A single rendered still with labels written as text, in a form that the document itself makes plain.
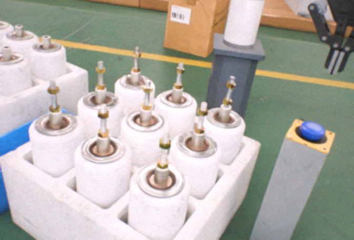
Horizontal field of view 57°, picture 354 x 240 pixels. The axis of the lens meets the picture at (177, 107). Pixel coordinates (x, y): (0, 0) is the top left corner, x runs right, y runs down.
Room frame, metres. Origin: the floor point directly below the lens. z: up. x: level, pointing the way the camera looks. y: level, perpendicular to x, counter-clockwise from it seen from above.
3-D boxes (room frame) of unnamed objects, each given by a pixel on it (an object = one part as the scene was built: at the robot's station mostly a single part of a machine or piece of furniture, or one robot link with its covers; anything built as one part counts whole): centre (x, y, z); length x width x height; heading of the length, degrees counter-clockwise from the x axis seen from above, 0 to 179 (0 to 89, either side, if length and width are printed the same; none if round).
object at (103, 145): (0.44, 0.12, 0.26); 0.02 x 0.02 x 0.03
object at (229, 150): (0.59, -0.10, 0.16); 0.10 x 0.10 x 0.18
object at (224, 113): (0.59, -0.10, 0.26); 0.02 x 0.02 x 0.03
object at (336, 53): (0.47, -0.22, 0.45); 0.02 x 0.01 x 0.04; 152
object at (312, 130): (0.47, -0.23, 0.32); 0.04 x 0.04 x 0.02
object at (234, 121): (0.59, -0.10, 0.25); 0.08 x 0.08 x 0.01
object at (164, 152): (0.38, 0.01, 0.30); 0.01 x 0.01 x 0.08; 33
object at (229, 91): (0.59, -0.10, 0.31); 0.01 x 0.01 x 0.08; 51
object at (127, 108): (0.70, 0.11, 0.16); 0.10 x 0.10 x 0.18
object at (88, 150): (0.44, 0.12, 0.25); 0.08 x 0.08 x 0.01
